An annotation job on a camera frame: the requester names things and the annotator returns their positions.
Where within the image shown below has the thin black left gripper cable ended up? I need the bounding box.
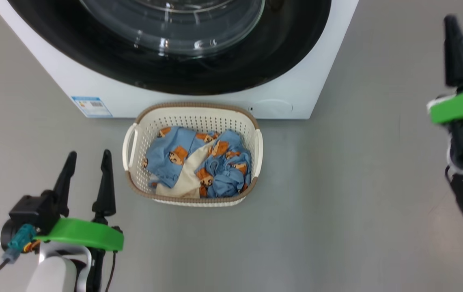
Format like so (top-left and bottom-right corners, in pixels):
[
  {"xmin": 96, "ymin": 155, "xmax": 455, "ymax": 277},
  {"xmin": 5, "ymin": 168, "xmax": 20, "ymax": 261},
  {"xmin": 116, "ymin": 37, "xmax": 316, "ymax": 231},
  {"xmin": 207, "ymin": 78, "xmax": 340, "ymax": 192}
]
[{"xmin": 106, "ymin": 251, "xmax": 117, "ymax": 292}]

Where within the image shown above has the cream perforated laundry basket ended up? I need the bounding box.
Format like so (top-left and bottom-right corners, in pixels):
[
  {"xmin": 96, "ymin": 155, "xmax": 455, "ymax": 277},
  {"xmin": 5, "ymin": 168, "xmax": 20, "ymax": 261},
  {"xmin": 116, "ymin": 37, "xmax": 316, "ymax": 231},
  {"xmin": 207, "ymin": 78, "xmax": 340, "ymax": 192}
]
[{"xmin": 123, "ymin": 102, "xmax": 263, "ymax": 207}]

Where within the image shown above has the teal left cable connector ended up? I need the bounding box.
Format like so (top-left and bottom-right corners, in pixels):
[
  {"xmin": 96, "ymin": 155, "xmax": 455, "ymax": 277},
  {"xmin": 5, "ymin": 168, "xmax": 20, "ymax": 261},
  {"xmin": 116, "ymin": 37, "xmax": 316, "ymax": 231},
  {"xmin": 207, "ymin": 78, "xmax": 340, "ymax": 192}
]
[{"xmin": 3, "ymin": 224, "xmax": 37, "ymax": 262}]

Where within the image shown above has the blue energy label sticker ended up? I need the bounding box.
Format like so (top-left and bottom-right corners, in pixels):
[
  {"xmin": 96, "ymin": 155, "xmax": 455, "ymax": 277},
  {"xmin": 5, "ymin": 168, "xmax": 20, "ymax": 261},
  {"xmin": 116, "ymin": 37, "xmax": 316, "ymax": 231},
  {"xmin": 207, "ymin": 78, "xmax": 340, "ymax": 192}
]
[{"xmin": 71, "ymin": 96, "xmax": 113, "ymax": 118}]

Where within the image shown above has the cream plain garment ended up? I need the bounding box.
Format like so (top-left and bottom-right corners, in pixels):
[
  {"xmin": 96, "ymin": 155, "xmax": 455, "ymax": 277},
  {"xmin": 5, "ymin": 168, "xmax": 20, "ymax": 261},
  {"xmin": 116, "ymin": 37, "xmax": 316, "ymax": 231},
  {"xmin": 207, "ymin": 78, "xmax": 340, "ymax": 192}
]
[{"xmin": 156, "ymin": 141, "xmax": 212, "ymax": 198}]

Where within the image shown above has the white front-load washing machine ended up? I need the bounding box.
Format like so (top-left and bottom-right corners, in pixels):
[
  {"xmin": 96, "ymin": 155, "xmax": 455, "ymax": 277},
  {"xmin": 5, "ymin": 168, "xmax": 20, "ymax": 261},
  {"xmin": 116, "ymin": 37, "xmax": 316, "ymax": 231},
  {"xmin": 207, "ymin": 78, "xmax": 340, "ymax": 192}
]
[{"xmin": 0, "ymin": 0, "xmax": 360, "ymax": 120}]

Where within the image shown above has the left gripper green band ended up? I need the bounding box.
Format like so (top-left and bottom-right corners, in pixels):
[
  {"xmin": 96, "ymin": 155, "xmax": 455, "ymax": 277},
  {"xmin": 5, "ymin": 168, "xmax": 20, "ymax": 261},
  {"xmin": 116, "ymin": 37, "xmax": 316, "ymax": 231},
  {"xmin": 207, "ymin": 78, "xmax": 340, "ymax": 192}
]
[{"xmin": 0, "ymin": 149, "xmax": 124, "ymax": 292}]

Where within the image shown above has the black glass washing machine door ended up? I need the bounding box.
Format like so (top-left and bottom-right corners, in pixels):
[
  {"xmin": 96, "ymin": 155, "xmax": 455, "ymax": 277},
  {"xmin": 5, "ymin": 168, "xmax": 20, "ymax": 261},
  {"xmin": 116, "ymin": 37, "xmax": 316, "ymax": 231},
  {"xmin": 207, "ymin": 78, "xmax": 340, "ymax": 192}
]
[{"xmin": 7, "ymin": 0, "xmax": 332, "ymax": 96}]

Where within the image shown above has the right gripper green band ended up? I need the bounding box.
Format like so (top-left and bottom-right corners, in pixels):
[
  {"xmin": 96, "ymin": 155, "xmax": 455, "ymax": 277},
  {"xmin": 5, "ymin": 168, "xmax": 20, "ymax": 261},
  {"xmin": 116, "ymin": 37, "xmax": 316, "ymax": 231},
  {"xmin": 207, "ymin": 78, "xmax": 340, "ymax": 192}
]
[{"xmin": 427, "ymin": 15, "xmax": 463, "ymax": 175}]

